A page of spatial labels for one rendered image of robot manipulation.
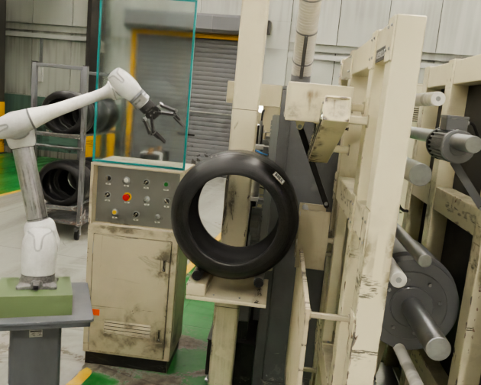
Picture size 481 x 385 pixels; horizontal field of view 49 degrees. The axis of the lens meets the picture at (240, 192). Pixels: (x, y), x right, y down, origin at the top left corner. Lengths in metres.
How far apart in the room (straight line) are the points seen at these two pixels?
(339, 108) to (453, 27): 10.05
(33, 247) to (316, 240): 1.35
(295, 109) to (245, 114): 0.66
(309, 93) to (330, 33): 9.72
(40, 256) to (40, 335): 0.38
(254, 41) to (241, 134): 0.45
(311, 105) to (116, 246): 1.67
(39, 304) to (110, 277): 0.81
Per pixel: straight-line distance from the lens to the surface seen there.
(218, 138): 11.92
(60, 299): 2.60
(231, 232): 2.73
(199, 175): 2.30
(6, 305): 2.61
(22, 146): 2.82
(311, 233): 2.65
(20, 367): 2.81
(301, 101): 2.02
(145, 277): 3.26
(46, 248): 2.66
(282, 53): 11.67
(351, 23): 11.75
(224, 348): 2.95
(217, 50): 11.97
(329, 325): 2.82
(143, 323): 3.36
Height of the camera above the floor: 1.68
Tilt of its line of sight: 10 degrees down
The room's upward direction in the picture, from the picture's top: 5 degrees clockwise
